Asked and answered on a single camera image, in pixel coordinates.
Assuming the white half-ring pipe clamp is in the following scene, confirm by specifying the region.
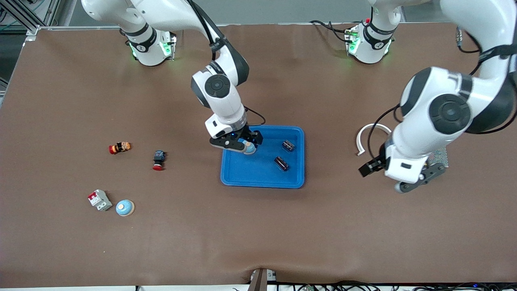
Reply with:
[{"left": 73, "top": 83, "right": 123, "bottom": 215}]
[{"left": 356, "top": 123, "right": 392, "bottom": 156}]

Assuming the white red circuit breaker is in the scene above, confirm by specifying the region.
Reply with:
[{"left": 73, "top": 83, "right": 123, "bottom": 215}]
[{"left": 88, "top": 189, "right": 113, "bottom": 211}]

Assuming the black cable bundle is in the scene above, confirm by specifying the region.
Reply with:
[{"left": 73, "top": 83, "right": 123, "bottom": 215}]
[{"left": 279, "top": 280, "right": 517, "bottom": 291}]

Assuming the red mushroom push button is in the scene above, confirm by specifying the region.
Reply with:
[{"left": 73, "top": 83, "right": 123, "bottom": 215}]
[{"left": 152, "top": 150, "right": 166, "bottom": 172}]

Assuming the aluminium frame profile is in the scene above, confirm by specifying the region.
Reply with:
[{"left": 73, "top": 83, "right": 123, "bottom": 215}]
[{"left": 0, "top": 0, "right": 43, "bottom": 41}]

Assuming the metal table edge bracket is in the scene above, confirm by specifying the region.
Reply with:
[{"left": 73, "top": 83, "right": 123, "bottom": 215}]
[{"left": 247, "top": 268, "right": 277, "bottom": 291}]

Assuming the orange red indicator lamp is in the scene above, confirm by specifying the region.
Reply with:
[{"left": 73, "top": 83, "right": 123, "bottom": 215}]
[{"left": 109, "top": 141, "right": 132, "bottom": 155}]

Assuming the perforated metal power supply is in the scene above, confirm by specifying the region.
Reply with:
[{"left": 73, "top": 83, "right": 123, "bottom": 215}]
[{"left": 428, "top": 148, "right": 449, "bottom": 168}]

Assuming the blue plastic tray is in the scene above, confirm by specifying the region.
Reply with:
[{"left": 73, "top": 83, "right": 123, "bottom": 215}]
[{"left": 220, "top": 124, "right": 305, "bottom": 189}]

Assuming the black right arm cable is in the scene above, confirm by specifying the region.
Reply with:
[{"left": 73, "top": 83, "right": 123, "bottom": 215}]
[{"left": 186, "top": 0, "right": 267, "bottom": 127}]

